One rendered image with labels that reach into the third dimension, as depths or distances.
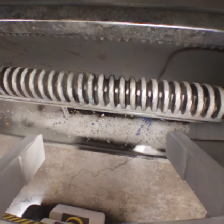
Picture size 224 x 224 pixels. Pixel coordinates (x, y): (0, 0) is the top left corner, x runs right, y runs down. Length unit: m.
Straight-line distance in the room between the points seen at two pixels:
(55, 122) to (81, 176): 0.48
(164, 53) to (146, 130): 0.29
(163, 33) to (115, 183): 0.84
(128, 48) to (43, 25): 0.12
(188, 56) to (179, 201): 0.84
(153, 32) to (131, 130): 0.36
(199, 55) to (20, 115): 0.54
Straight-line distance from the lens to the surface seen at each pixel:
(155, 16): 0.18
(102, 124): 0.50
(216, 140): 0.29
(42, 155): 0.17
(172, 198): 0.99
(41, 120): 0.58
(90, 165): 0.94
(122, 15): 0.18
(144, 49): 0.25
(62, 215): 0.91
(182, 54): 0.25
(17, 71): 0.23
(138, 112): 0.24
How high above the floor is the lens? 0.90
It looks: 80 degrees down
